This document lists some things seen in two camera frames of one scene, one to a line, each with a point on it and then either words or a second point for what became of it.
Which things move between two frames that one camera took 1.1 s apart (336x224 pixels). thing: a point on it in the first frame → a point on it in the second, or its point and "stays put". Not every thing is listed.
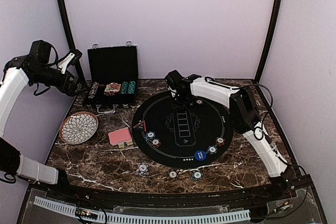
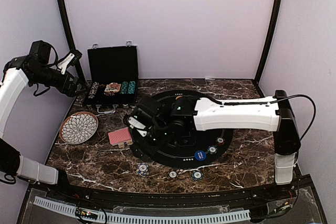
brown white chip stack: x=172 y=174 stays put
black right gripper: x=176 y=107 → x=139 y=151
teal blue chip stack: x=197 y=176 stays put
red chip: x=220 y=140 stays put
